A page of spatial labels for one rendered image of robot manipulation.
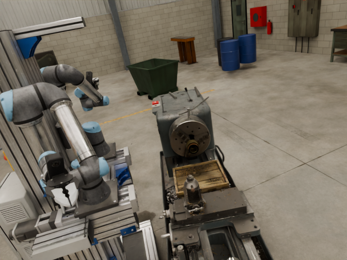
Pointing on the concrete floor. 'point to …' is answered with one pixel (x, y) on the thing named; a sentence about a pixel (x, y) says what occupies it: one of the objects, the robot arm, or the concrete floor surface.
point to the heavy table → (186, 41)
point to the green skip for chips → (155, 77)
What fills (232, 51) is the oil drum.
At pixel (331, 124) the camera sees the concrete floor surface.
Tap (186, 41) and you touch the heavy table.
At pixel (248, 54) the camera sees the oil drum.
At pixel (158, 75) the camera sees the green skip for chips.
